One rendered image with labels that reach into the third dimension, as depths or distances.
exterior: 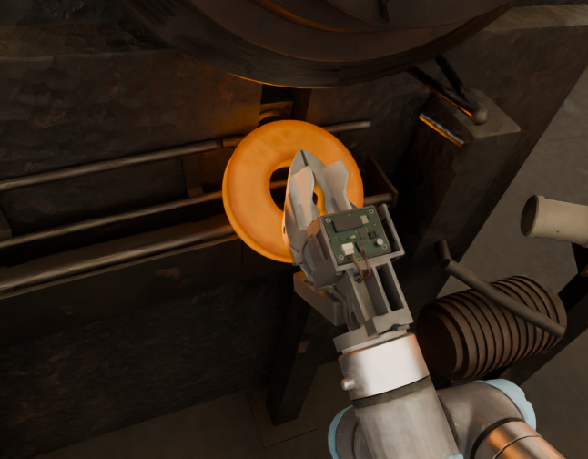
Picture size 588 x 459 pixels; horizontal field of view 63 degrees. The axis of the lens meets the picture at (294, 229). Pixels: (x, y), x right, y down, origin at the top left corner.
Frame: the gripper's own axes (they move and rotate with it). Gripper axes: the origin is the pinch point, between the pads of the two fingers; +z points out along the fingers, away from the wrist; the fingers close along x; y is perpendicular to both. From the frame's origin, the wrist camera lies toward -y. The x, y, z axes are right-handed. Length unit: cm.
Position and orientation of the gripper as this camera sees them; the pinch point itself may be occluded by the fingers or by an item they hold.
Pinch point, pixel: (302, 165)
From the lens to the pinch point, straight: 52.7
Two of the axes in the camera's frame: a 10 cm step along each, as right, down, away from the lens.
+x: -9.2, 2.0, -3.4
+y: 2.5, -3.6, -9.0
